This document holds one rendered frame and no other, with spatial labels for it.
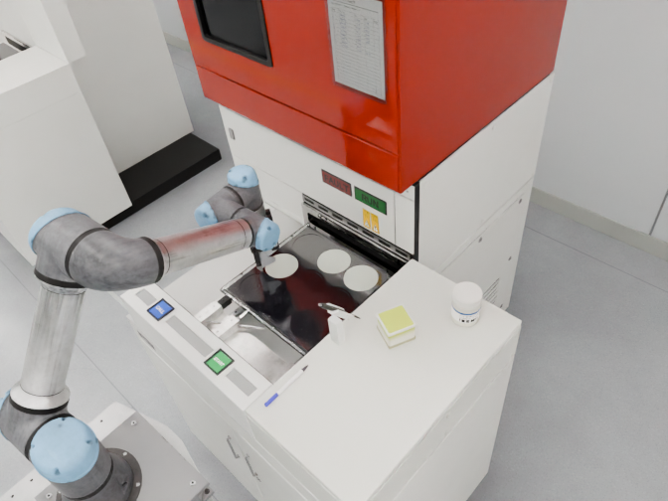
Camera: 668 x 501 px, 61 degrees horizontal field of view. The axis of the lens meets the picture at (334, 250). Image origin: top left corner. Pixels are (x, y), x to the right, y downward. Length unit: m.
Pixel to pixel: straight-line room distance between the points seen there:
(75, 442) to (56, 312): 0.26
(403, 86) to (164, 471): 1.01
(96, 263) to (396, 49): 0.71
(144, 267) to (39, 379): 0.35
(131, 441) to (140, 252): 0.56
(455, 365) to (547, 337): 1.34
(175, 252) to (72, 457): 0.44
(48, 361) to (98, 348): 1.65
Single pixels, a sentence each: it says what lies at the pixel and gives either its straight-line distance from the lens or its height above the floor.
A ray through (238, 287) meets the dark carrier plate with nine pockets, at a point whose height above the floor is 0.90.
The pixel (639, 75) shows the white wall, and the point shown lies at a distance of 2.77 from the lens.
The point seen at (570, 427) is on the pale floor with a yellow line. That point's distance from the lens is 2.49.
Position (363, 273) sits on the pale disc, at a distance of 1.66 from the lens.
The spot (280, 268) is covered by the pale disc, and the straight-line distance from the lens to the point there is 1.71.
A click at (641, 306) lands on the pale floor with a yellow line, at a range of 2.94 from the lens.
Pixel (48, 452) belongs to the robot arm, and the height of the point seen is 1.12.
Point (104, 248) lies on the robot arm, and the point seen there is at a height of 1.44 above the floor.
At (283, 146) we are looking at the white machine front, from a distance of 1.78.
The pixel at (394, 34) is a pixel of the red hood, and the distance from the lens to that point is 1.19.
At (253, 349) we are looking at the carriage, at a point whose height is 0.88.
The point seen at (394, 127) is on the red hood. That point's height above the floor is 1.41.
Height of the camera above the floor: 2.13
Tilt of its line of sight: 45 degrees down
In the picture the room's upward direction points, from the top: 8 degrees counter-clockwise
